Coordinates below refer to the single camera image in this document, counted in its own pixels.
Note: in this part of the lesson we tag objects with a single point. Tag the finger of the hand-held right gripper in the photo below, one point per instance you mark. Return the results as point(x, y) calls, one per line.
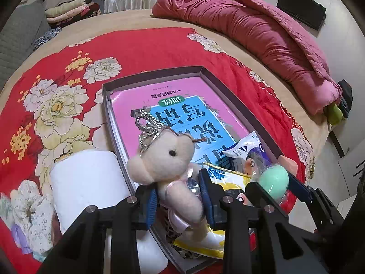
point(253, 191)
point(299, 187)

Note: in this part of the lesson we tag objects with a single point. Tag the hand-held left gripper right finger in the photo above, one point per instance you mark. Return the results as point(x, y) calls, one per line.
point(206, 197)

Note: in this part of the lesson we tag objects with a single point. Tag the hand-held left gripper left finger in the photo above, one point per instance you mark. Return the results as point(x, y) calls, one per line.
point(151, 205)

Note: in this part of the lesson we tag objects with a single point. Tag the green egg sponge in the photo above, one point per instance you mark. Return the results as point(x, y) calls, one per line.
point(273, 179)

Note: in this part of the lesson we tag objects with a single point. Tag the beige teddy bear with crown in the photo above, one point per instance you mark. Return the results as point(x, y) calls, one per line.
point(165, 159)

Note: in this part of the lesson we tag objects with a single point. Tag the grey shallow cardboard box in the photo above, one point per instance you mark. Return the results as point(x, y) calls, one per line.
point(156, 80)

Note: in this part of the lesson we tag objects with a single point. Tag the yellow snack packet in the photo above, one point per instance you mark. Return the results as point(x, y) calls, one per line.
point(236, 180)

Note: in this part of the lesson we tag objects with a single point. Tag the pink makeup sponge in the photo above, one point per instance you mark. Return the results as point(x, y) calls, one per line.
point(282, 159)

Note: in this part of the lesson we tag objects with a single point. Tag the white tissue roll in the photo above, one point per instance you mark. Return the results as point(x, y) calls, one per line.
point(85, 177)

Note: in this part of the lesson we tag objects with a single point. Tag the green pillow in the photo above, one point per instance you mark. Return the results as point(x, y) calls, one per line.
point(335, 114)

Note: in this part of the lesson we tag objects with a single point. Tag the dark clothing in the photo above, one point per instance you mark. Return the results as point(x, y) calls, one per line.
point(346, 97)

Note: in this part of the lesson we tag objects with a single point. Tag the pink and blue book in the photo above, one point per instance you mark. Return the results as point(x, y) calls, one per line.
point(171, 97)

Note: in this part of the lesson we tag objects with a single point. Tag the white floral scrunchie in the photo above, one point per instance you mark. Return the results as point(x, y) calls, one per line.
point(37, 219)

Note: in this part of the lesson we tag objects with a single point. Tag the red floral blanket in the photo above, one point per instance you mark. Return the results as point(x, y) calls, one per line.
point(142, 51)

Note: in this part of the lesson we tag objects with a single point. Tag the pink quilt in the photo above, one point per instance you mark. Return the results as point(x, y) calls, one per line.
point(242, 28)

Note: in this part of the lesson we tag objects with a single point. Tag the beige bedsheet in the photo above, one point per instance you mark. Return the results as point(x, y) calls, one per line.
point(128, 20)

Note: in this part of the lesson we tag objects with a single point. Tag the blue floral cloth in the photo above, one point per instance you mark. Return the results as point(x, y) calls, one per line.
point(47, 38)

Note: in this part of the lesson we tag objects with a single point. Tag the stack of folded clothes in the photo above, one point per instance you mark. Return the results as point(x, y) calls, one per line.
point(65, 8)

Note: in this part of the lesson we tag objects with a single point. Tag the grey quilted cushion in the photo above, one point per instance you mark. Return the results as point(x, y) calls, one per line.
point(22, 28)

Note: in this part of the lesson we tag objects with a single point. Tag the black wall monitor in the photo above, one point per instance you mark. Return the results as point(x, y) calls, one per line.
point(302, 7)

